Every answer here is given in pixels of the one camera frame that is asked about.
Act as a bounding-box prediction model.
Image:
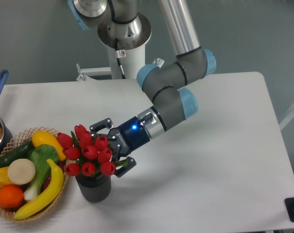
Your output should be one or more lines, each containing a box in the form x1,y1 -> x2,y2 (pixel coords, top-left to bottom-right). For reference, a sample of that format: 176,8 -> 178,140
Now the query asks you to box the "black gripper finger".
114,156 -> 137,177
89,117 -> 113,136

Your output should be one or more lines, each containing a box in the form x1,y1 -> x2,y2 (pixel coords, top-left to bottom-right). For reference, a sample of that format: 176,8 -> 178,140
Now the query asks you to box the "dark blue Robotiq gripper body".
107,116 -> 150,162

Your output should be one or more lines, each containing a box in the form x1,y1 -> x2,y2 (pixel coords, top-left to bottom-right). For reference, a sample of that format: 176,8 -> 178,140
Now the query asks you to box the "red tulip bouquet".
56,124 -> 129,177

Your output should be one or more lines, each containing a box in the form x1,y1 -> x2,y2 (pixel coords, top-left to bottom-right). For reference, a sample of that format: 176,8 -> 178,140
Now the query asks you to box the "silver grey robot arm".
68,0 -> 216,163

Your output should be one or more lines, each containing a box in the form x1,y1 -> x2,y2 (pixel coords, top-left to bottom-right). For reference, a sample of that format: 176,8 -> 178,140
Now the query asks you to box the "dark grey ribbed vase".
75,174 -> 111,202

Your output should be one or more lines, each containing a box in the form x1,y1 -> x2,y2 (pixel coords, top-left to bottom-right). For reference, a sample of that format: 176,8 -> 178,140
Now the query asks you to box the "green bok choy toy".
24,144 -> 59,202

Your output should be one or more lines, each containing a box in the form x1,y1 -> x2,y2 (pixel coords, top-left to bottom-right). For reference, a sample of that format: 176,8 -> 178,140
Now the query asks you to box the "yellow plastic banana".
14,159 -> 64,220

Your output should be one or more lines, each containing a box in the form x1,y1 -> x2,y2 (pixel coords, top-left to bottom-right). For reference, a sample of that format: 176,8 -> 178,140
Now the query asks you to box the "woven wicker fruit basket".
0,126 -> 68,223

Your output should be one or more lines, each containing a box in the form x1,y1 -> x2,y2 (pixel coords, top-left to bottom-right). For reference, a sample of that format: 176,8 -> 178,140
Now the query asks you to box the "dark green cucumber toy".
0,141 -> 34,168

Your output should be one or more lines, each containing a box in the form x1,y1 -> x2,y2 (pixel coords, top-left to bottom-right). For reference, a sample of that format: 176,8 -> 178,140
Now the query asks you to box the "yellow bell pepper toy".
0,166 -> 15,188

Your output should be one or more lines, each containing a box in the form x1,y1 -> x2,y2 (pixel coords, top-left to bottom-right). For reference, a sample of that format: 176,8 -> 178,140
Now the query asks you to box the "orange plastic fruit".
0,185 -> 24,209

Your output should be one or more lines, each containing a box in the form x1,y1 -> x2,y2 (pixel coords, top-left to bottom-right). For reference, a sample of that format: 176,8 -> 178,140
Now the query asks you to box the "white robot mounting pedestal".
75,44 -> 165,82

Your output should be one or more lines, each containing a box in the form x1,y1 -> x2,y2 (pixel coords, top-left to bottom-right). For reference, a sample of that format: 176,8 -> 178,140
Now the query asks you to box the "white frame at right edge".
278,102 -> 294,131

